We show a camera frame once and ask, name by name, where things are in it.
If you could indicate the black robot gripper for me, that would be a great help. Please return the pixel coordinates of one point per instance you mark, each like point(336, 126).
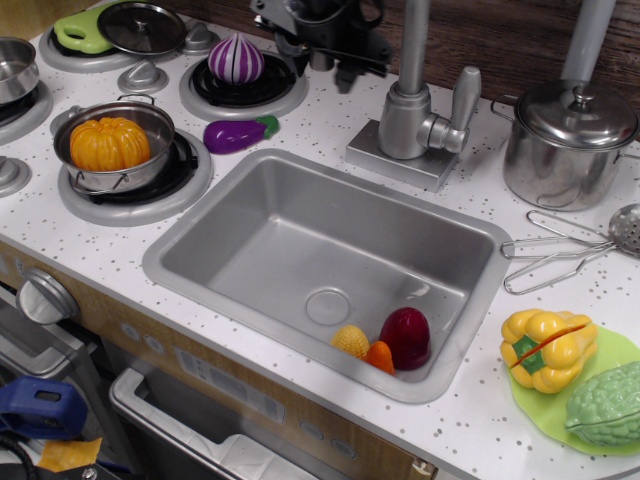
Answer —
point(321, 34)

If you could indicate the silver toy faucet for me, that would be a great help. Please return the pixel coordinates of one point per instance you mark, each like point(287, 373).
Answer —
point(410, 143)

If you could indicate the back right stove burner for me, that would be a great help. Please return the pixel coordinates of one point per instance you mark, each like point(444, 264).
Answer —
point(277, 92)

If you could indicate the purple white toy onion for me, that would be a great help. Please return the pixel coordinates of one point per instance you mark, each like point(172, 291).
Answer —
point(236, 60)

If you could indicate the purple toy eggplant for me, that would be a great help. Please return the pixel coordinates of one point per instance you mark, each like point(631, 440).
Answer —
point(230, 136)

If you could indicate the grey stove knob back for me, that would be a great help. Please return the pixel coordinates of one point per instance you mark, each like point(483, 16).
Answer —
point(199, 40)

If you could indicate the grey stove knob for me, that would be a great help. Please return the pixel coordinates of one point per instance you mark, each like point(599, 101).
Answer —
point(199, 40)
point(15, 174)
point(143, 78)

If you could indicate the front stove burner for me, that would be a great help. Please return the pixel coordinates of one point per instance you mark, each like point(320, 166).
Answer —
point(182, 182)

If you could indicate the grey stove knob centre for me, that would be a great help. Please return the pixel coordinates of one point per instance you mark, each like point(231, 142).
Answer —
point(143, 78)

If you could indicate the steel pot lid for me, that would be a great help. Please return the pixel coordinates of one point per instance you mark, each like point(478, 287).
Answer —
point(141, 28)

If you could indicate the orange toy pumpkin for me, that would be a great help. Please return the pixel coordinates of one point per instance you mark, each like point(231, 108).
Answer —
point(109, 144)

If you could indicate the green toy cutting board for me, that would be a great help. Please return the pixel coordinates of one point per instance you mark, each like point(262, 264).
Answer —
point(80, 32)

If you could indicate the grey toy sink basin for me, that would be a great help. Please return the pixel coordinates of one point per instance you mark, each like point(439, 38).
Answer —
point(295, 250)

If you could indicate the tall steel pot with lid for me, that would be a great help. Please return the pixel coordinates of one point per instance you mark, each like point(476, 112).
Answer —
point(566, 142)

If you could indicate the back left stove burner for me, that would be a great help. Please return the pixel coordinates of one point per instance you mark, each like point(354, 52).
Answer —
point(71, 61)

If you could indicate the yellow toy corn piece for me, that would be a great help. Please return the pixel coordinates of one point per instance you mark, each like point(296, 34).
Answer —
point(351, 340)

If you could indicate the grey vertical pole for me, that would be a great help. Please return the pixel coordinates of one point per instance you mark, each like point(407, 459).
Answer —
point(587, 39)

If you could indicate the dark red toy beet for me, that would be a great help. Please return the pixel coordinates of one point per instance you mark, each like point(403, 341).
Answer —
point(406, 332)

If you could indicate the orange toy carrot piece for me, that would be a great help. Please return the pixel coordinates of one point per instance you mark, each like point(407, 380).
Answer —
point(379, 356)

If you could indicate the steel pot at left edge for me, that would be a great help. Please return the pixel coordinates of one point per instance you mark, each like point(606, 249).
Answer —
point(19, 71)

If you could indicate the left edge stove burner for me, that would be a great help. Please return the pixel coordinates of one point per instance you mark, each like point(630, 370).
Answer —
point(36, 108)

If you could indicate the grey stove knob left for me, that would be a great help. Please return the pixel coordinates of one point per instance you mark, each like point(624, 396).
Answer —
point(15, 174)

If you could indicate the steel slotted spoon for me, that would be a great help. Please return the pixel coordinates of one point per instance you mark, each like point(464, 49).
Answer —
point(620, 232)

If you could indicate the yellow toy bell pepper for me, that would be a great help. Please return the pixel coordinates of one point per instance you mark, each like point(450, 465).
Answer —
point(545, 350)

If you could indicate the silver oven dial knob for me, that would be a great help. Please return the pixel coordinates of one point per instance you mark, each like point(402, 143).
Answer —
point(43, 300)

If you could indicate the grey dishwasher door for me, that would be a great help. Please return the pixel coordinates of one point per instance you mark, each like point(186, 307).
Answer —
point(182, 434)

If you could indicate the light green plate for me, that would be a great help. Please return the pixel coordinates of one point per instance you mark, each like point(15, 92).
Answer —
point(548, 411)

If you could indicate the green toy bitter gourd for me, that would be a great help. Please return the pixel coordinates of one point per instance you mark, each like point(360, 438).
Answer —
point(604, 410)

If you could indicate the blue clamp tool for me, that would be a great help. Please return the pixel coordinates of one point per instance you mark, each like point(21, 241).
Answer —
point(42, 409)

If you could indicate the yellow tape piece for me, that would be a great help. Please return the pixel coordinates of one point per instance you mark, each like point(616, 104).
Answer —
point(61, 455)

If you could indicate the steel pan with handles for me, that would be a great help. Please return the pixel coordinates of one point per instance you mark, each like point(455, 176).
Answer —
point(160, 131)

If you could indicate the steel wire utensil handle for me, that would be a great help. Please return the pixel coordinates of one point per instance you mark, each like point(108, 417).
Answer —
point(534, 275)

